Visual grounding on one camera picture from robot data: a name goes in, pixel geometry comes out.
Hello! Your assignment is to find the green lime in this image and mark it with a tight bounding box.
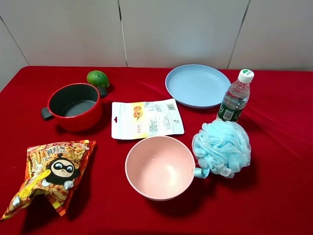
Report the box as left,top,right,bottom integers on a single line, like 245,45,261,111
87,70,110,88

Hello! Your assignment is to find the blue mesh bath sponge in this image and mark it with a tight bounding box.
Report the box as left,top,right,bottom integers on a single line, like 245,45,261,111
192,119,251,179

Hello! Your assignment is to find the red pot with black handles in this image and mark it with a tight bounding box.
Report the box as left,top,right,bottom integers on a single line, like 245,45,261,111
41,83,108,132

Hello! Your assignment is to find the clear water bottle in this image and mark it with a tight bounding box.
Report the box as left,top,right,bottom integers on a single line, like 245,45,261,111
217,69,254,122

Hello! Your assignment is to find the orange prawn cracker bag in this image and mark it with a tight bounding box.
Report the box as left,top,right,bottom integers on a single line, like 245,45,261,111
2,140,96,220

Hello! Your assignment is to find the red tablecloth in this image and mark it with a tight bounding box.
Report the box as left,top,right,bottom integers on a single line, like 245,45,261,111
0,67,313,235

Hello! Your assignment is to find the white dried fruit pouch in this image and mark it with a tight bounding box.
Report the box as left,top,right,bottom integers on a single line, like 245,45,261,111
112,99,184,140

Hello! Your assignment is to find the light blue plate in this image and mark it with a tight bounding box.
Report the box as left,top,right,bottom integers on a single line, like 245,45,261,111
165,64,231,109

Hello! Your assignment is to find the pink bowl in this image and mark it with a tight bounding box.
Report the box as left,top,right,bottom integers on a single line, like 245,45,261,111
125,136,195,201

